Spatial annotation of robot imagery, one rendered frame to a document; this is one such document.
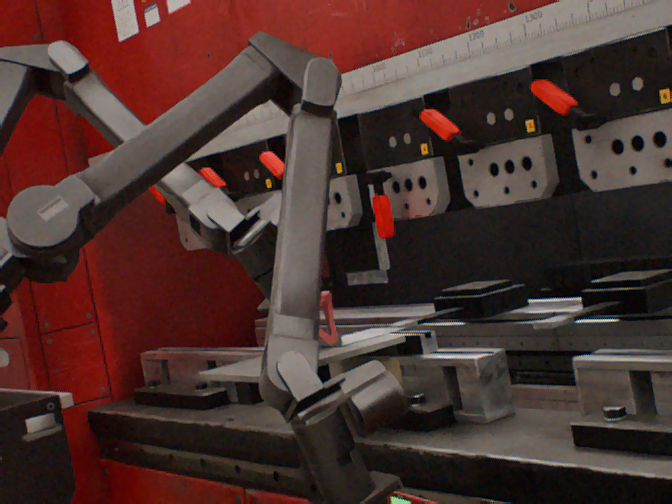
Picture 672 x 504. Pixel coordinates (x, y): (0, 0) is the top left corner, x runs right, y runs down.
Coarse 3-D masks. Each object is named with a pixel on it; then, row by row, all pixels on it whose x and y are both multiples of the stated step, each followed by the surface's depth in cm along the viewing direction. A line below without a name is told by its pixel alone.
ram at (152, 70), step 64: (64, 0) 235; (192, 0) 195; (256, 0) 179; (320, 0) 166; (384, 0) 155; (448, 0) 145; (512, 0) 136; (128, 64) 218; (192, 64) 199; (448, 64) 147; (512, 64) 138; (256, 128) 186
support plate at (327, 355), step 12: (384, 336) 170; (396, 336) 168; (324, 348) 169; (336, 348) 166; (348, 348) 164; (360, 348) 163; (372, 348) 164; (252, 360) 170; (324, 360) 159; (336, 360) 160; (204, 372) 166; (216, 372) 164; (228, 372) 161; (240, 372) 159; (252, 372) 157
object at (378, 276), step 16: (368, 224) 171; (336, 240) 178; (352, 240) 175; (368, 240) 172; (384, 240) 172; (352, 256) 176; (368, 256) 173; (384, 256) 171; (352, 272) 177; (368, 272) 175; (384, 272) 171
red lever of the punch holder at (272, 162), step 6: (264, 156) 178; (270, 156) 178; (276, 156) 179; (264, 162) 178; (270, 162) 177; (276, 162) 177; (282, 162) 177; (270, 168) 177; (276, 168) 176; (282, 168) 176; (276, 174) 176; (282, 174) 176
